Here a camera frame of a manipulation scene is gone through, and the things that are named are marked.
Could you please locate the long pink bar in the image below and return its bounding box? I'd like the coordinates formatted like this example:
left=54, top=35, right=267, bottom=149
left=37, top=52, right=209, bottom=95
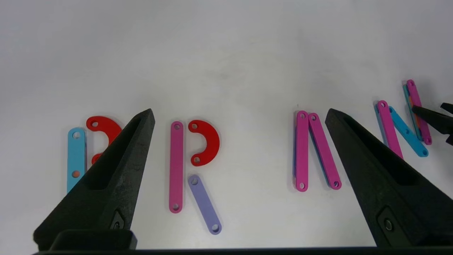
left=293, top=110, right=309, bottom=192
left=374, top=100, right=404, bottom=160
left=309, top=113, right=342, bottom=190
left=169, top=121, right=184, bottom=214

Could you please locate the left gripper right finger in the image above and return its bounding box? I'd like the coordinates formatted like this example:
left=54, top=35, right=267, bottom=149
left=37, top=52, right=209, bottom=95
left=325, top=108, right=453, bottom=248

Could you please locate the short blue bar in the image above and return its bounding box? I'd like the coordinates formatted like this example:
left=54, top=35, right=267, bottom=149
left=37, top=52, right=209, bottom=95
left=389, top=106, right=429, bottom=158

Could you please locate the long plain blue bar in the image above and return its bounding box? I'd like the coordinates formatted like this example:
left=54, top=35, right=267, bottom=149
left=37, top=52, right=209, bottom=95
left=67, top=127, right=87, bottom=194

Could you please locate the short pink bar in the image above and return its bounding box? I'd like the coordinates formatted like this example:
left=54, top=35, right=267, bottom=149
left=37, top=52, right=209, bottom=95
left=403, top=79, right=432, bottom=145

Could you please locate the small red arc piece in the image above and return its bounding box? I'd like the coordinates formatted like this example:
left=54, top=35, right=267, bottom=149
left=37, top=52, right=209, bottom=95
left=188, top=120, right=220, bottom=167

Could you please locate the short purple bar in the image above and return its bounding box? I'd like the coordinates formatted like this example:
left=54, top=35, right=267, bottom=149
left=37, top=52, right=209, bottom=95
left=188, top=175, right=222, bottom=235

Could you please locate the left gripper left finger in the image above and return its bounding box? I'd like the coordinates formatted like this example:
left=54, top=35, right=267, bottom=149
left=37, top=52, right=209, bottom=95
left=33, top=108, right=155, bottom=253

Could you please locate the medium red arc piece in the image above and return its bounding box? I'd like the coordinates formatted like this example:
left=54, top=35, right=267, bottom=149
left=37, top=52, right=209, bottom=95
left=86, top=116, right=123, bottom=146

